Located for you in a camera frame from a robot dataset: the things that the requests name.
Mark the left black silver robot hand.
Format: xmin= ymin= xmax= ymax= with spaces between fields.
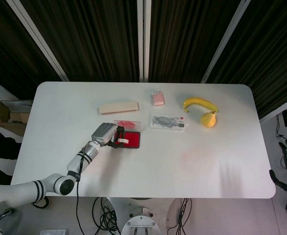
xmin=91 ymin=122 xmax=130 ymax=149

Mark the open cardboard box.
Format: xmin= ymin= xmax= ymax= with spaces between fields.
xmin=0 ymin=100 xmax=33 ymax=137

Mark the beige rectangular block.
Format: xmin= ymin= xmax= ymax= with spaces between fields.
xmin=97 ymin=101 xmax=140 ymax=115

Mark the red ink pad clear lid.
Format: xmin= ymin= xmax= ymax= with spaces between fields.
xmin=113 ymin=119 xmax=142 ymax=149

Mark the dark clothed person body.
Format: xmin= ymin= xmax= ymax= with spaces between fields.
xmin=0 ymin=127 xmax=23 ymax=188

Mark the pink white eraser block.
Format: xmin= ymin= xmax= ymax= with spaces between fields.
xmin=150 ymin=91 xmax=165 ymax=107

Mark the flat white printed package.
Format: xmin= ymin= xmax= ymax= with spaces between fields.
xmin=149 ymin=114 xmax=190 ymax=132

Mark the dark pleated curtain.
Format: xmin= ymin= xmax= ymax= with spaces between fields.
xmin=0 ymin=0 xmax=63 ymax=101
xmin=207 ymin=0 xmax=287 ymax=119
xmin=148 ymin=0 xmax=244 ymax=84
xmin=18 ymin=0 xmax=144 ymax=83

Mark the silver robot torso base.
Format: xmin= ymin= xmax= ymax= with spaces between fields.
xmin=120 ymin=207 xmax=162 ymax=235

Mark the black silver lever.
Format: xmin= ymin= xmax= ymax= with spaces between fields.
xmin=0 ymin=207 xmax=15 ymax=225

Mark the yellow banana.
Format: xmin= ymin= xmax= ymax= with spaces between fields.
xmin=182 ymin=97 xmax=219 ymax=114

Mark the yellow pear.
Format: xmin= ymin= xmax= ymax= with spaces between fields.
xmin=200 ymin=110 xmax=217 ymax=128

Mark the thin black hanging cable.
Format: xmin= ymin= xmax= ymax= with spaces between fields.
xmin=275 ymin=114 xmax=287 ymax=145

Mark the white frame post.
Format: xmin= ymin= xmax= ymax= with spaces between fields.
xmin=258 ymin=99 xmax=287 ymax=124
xmin=200 ymin=0 xmax=252 ymax=84
xmin=6 ymin=0 xmax=70 ymax=82
xmin=136 ymin=0 xmax=152 ymax=83

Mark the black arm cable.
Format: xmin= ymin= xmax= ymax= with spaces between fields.
xmin=74 ymin=156 xmax=84 ymax=235

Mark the black cable bundle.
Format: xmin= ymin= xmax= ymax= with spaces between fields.
xmin=92 ymin=197 xmax=121 ymax=235
xmin=167 ymin=198 xmax=193 ymax=235

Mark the black cable loop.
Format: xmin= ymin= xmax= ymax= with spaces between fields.
xmin=31 ymin=196 xmax=50 ymax=209

